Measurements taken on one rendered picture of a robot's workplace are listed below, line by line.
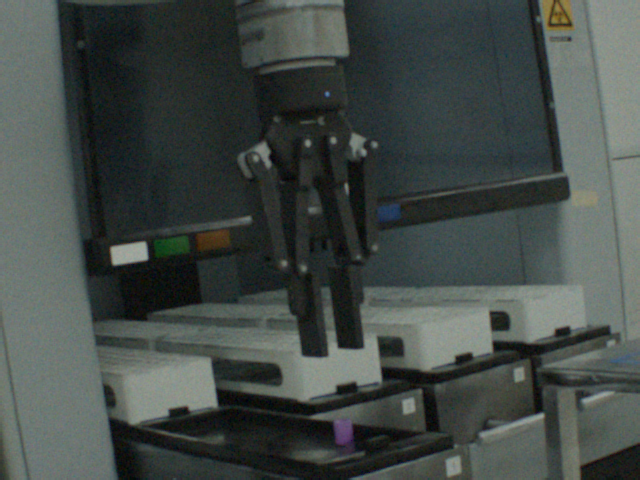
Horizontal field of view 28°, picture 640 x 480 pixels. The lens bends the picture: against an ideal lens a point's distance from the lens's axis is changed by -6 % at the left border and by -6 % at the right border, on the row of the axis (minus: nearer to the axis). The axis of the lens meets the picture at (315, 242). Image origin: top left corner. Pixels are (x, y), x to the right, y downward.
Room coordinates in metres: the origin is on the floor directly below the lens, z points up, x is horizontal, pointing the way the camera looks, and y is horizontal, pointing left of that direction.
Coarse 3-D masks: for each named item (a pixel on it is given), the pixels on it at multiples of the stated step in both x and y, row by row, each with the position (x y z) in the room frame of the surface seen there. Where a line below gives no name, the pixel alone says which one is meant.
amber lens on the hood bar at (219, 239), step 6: (198, 234) 1.24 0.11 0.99; (204, 234) 1.25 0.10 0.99; (210, 234) 1.25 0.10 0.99; (216, 234) 1.25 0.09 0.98; (222, 234) 1.26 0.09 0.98; (228, 234) 1.26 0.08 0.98; (198, 240) 1.24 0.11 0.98; (204, 240) 1.25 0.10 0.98; (210, 240) 1.25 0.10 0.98; (216, 240) 1.25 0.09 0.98; (222, 240) 1.26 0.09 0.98; (228, 240) 1.26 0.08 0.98; (198, 246) 1.24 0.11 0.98; (204, 246) 1.25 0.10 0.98; (210, 246) 1.25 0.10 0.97; (216, 246) 1.25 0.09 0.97; (222, 246) 1.26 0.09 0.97; (228, 246) 1.26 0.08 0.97
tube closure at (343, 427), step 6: (336, 420) 1.11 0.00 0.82; (342, 420) 1.11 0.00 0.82; (348, 420) 1.10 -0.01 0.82; (336, 426) 1.10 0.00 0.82; (342, 426) 1.10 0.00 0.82; (348, 426) 1.10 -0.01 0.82; (336, 432) 1.10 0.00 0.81; (342, 432) 1.10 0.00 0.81; (348, 432) 1.10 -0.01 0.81; (336, 438) 1.10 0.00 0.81; (342, 438) 1.10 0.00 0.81; (348, 438) 1.10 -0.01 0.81
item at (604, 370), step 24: (576, 360) 1.25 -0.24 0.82; (600, 360) 1.22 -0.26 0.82; (624, 360) 1.20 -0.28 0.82; (552, 384) 1.22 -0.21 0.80; (576, 384) 1.19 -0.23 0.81; (600, 384) 1.17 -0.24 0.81; (624, 384) 1.14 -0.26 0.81; (552, 408) 1.23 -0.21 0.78; (552, 432) 1.23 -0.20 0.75; (576, 432) 1.23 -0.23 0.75; (552, 456) 1.23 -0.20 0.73; (576, 456) 1.23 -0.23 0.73
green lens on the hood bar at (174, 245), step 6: (156, 240) 1.22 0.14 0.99; (162, 240) 1.22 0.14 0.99; (168, 240) 1.23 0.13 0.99; (174, 240) 1.23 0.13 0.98; (180, 240) 1.23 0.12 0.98; (186, 240) 1.24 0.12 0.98; (156, 246) 1.22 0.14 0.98; (162, 246) 1.22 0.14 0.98; (168, 246) 1.22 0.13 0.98; (174, 246) 1.23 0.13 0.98; (180, 246) 1.23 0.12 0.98; (186, 246) 1.24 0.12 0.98; (156, 252) 1.22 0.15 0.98; (162, 252) 1.22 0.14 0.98; (168, 252) 1.22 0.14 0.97; (174, 252) 1.23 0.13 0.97; (180, 252) 1.23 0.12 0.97; (186, 252) 1.24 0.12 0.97
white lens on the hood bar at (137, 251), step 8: (112, 248) 1.19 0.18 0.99; (120, 248) 1.20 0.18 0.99; (128, 248) 1.20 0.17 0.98; (136, 248) 1.21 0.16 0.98; (144, 248) 1.21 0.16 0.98; (112, 256) 1.19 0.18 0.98; (120, 256) 1.20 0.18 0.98; (128, 256) 1.20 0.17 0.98; (136, 256) 1.20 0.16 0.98; (144, 256) 1.21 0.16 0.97
